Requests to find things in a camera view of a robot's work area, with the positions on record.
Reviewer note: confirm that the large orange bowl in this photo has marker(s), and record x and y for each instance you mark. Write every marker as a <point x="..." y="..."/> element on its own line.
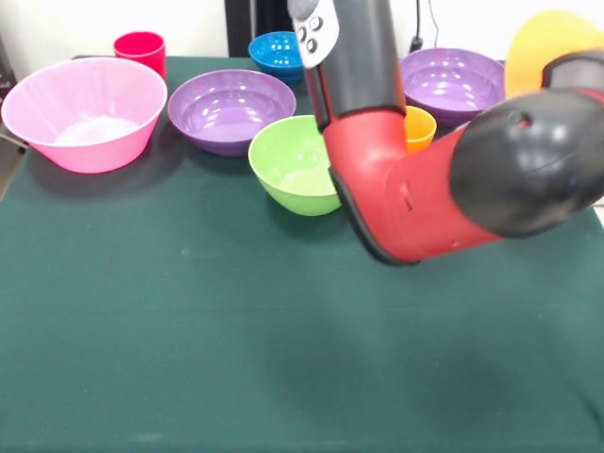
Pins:
<point x="542" y="47"/>

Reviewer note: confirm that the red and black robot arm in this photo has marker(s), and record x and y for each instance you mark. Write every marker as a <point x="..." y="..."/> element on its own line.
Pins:
<point x="424" y="189"/>

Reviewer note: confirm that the green bowl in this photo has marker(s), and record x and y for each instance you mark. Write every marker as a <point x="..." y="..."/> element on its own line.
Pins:
<point x="283" y="189"/>

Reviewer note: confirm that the purple bowl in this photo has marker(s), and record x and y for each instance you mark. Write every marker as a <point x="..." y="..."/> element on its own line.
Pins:
<point x="448" y="80"/>
<point x="226" y="113"/>

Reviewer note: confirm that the orange cup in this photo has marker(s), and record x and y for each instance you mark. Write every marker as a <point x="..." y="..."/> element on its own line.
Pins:
<point x="420" y="132"/>

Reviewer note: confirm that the blue bowl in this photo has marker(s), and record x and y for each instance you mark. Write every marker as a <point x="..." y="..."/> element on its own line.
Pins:
<point x="276" y="54"/>

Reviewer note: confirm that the dark green table cloth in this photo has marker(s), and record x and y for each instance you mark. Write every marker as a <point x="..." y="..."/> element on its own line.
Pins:
<point x="141" y="307"/>

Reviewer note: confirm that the large pink bowl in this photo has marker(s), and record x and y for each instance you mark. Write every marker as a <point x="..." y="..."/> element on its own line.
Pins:
<point x="94" y="151"/>

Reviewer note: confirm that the red cup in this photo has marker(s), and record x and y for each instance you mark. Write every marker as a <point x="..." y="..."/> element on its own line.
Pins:
<point x="139" y="47"/>

